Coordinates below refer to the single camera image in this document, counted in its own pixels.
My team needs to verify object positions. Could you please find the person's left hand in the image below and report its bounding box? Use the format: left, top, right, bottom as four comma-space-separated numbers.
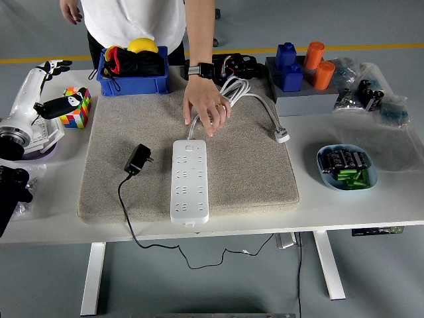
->
182, 78, 232, 138

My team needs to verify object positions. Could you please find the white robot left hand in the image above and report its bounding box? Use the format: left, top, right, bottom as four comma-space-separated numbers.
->
0, 59, 84, 135

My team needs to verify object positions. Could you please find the person's right hand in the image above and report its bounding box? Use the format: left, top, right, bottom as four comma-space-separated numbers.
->
59, 0, 83, 25

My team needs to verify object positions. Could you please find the white power strip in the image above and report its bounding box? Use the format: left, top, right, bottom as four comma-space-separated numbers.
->
170, 138, 210, 228

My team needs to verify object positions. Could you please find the black plug with cord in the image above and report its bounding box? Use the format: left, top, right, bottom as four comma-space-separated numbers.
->
117, 143, 276, 270

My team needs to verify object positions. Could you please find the black wristwatch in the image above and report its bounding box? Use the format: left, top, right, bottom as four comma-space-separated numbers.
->
187, 62, 215, 80

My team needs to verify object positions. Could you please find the black electronic device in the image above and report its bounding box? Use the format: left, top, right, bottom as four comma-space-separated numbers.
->
184, 52, 261, 83

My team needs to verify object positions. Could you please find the multicolour puzzle cube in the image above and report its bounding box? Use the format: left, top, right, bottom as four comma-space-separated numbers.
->
59, 86, 92, 129

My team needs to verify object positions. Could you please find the person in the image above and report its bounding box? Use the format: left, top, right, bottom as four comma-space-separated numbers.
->
80, 0, 188, 67

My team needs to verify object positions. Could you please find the blue plastic bin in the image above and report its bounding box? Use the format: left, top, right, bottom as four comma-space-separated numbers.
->
95, 45, 170, 97

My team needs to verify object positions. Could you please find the yellow ball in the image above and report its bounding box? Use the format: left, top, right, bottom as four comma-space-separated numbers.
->
127, 38, 159, 54

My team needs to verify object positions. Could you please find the grey-brown mat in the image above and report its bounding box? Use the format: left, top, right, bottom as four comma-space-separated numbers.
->
76, 64, 301, 226

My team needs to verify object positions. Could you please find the blue block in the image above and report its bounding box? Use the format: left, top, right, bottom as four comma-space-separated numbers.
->
274, 42, 297, 71
280, 63, 304, 93

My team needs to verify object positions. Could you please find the grey block base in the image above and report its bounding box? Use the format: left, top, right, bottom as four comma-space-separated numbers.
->
264, 55, 341, 117

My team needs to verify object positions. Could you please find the clear bag of metal screws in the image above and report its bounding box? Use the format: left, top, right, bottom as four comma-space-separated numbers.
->
11, 164, 49, 221

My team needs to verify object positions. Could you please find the orange cylinder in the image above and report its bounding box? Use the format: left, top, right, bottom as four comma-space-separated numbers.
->
311, 60, 336, 91
303, 40, 325, 70

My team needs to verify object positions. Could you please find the black capacitor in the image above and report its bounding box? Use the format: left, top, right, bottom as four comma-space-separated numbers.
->
350, 151, 370, 170
319, 154, 333, 174
339, 148, 356, 168
327, 150, 344, 172

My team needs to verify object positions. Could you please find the clear bag of dark parts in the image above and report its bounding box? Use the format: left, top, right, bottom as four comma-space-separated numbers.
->
333, 87, 365, 113

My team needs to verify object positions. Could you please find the clear bag of blue parts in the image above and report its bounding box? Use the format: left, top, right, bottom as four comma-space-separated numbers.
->
377, 94, 410, 129
331, 56, 362, 87

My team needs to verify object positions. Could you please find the light blue bowl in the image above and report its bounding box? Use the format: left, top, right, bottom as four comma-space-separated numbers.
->
316, 143, 378, 192

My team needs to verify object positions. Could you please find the clear bag of black capacitors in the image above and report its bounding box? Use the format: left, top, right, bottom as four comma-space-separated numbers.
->
356, 78, 385, 110

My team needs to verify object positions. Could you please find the large empty clear bag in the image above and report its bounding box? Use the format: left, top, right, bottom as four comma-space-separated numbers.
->
334, 62, 424, 172

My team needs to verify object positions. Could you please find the white table leg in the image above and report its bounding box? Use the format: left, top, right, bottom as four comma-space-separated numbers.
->
80, 242, 107, 317
313, 231, 347, 301

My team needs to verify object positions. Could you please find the black table control panel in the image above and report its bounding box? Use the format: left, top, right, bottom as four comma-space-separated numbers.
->
351, 226, 405, 237

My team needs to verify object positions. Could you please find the black drawstring bag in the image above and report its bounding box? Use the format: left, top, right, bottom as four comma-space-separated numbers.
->
88, 46, 166, 92

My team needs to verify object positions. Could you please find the white coiled power cord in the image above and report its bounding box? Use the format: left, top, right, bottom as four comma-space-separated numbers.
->
187, 76, 292, 144

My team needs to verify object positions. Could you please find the silver metal bracket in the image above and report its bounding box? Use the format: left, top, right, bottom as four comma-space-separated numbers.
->
276, 233, 298, 250

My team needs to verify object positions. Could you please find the thin black hanging cable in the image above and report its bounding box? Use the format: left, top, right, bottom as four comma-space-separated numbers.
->
296, 231, 304, 318

